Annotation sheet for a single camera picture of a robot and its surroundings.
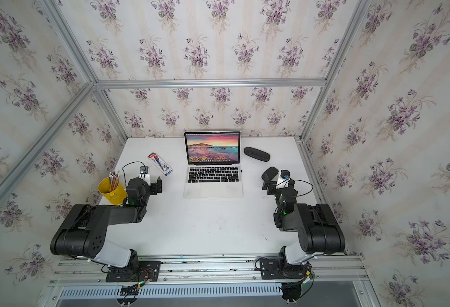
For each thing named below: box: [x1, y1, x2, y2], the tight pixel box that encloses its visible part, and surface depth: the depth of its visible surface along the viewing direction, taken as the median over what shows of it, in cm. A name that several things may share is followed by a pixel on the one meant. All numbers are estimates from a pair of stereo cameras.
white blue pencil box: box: [147, 152, 174, 177], surface depth 107 cm
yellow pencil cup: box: [97, 177, 128, 206], surface depth 88 cm
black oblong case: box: [243, 146, 271, 162], surface depth 112 cm
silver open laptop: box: [182, 130, 244, 199], surface depth 103 cm
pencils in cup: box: [108, 170, 121, 192], surface depth 86 cm
